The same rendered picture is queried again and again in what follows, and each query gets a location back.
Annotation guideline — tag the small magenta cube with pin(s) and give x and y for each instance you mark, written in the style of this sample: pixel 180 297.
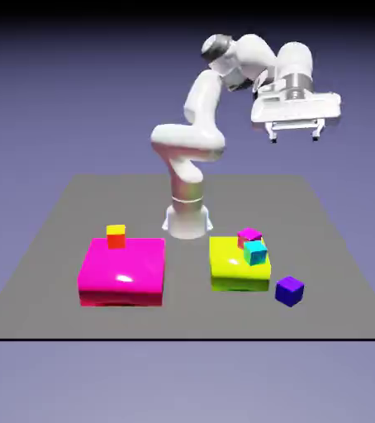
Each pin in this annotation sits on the small magenta cube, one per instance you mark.
pixel 249 235

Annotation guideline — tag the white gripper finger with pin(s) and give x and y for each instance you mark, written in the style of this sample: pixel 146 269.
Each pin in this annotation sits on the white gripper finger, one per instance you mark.
pixel 316 131
pixel 272 134

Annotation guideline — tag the large magenta box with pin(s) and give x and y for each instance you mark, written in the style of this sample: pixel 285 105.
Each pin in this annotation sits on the large magenta box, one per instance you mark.
pixel 121 267

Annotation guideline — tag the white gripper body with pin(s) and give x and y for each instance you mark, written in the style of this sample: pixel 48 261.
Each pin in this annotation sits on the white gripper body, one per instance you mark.
pixel 293 110

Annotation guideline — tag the small yellow cube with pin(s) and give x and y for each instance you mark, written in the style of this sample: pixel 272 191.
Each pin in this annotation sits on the small yellow cube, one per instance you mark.
pixel 116 236

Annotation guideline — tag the small cyan cube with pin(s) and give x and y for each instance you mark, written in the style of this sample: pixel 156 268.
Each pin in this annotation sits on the small cyan cube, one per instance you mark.
pixel 255 253

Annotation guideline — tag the large yellow box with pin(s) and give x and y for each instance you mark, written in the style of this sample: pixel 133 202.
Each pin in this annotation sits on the large yellow box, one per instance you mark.
pixel 230 261

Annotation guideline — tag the small purple cube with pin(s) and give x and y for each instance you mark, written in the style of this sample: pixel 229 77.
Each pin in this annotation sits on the small purple cube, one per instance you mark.
pixel 289 291

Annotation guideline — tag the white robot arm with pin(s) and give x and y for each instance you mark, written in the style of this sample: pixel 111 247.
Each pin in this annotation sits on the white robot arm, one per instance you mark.
pixel 200 109

